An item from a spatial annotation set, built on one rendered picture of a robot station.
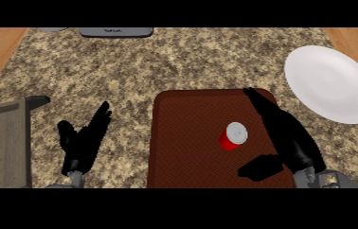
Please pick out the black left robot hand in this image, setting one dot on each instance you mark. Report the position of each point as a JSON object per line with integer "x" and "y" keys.
{"x": 83, "y": 144}

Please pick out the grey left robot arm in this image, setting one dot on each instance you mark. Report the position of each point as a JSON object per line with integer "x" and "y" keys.
{"x": 71, "y": 179}

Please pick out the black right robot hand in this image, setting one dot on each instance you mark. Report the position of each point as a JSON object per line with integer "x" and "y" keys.
{"x": 289, "y": 135}

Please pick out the brown tray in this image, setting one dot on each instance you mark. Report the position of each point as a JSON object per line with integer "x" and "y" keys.
{"x": 209, "y": 141}

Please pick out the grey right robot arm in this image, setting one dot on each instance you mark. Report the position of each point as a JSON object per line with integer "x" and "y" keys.
{"x": 321, "y": 179}

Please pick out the white plate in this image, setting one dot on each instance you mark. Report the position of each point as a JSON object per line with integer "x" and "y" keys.
{"x": 326, "y": 84}

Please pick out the red can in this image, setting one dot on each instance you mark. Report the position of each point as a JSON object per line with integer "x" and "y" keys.
{"x": 232, "y": 136}

